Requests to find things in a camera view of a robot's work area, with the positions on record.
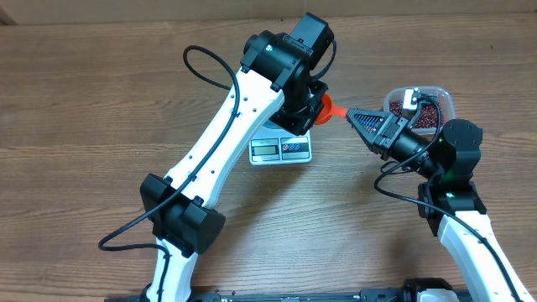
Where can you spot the red adzuki beans in container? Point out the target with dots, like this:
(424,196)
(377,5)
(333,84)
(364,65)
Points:
(428,115)

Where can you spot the clear plastic bean container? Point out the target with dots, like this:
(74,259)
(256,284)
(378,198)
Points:
(443,98)

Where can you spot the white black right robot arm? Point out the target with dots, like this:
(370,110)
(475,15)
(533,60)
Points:
(448,199)

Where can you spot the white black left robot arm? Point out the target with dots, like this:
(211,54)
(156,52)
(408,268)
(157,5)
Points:
(272,104)

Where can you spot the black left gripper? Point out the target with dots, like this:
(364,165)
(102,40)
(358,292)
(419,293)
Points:
(304,126)

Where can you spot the white digital kitchen scale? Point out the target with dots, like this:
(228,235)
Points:
(271,146)

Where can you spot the orange scoop blue handle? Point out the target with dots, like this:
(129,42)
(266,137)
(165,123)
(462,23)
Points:
(329,111)

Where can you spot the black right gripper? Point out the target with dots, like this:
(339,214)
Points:
(387,137)

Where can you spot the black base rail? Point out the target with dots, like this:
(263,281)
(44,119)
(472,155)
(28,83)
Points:
(419,289)

